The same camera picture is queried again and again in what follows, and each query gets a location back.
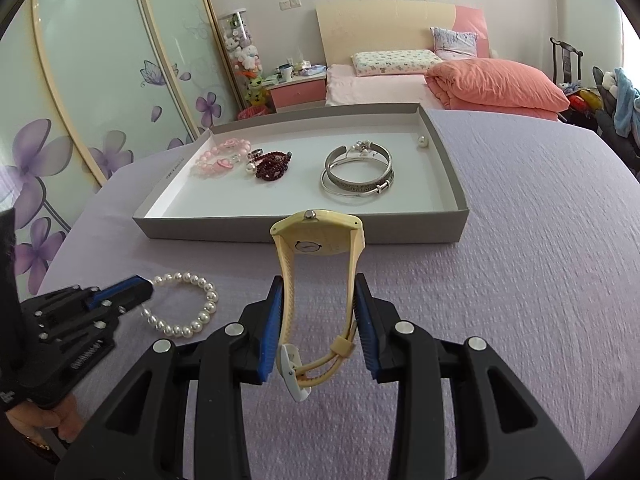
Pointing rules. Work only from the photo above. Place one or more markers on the pink nightstand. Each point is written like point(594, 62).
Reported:
point(295, 94)

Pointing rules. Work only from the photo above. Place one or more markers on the pink bed sheet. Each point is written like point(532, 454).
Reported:
point(370, 87)

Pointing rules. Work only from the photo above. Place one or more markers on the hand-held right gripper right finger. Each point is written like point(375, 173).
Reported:
point(367, 330)

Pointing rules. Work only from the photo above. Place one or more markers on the blue plush garment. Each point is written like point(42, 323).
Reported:
point(625, 100)

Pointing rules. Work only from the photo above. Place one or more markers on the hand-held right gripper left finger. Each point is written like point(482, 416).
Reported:
point(267, 330)

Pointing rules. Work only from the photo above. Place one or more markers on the small silver earrings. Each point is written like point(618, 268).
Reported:
point(362, 147)

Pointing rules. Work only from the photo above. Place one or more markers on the white wall socket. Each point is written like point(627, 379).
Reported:
point(290, 4)

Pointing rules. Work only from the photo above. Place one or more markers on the coral pink duvet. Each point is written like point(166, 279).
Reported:
point(490, 82)

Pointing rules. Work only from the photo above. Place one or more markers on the pearl pendant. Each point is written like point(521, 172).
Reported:
point(423, 142)

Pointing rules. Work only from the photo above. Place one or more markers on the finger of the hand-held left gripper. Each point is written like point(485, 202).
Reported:
point(131, 304)
point(125, 286)

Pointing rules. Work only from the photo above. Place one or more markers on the colourful cloth pile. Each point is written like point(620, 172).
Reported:
point(582, 100)

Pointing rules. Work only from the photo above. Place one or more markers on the yellow wrist watch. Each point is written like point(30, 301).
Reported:
point(312, 230)

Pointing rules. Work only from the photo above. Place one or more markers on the purple print pillow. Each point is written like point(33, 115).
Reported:
point(452, 40)

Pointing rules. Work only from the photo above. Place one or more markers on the person's left hand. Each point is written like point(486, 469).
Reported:
point(65, 420)

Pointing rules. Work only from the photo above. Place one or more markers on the dark wooden chair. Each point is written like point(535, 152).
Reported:
point(567, 62)

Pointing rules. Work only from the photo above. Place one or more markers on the thin silver bangle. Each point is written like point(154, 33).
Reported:
point(382, 187)

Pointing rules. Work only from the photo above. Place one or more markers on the clear tube of plush toys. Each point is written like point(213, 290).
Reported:
point(242, 50)

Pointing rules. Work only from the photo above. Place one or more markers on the cream and pink headboard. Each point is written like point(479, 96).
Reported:
point(380, 25)

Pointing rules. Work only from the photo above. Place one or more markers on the grey cardboard tray box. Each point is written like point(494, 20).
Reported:
point(300, 185)

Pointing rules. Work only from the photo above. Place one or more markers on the wide silver cuff bangle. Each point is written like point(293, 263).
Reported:
point(332, 160)

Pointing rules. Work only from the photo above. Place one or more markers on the flower print wardrobe doors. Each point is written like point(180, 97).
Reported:
point(100, 60)

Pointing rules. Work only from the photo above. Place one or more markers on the floral print pillow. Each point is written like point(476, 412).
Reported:
point(395, 62)

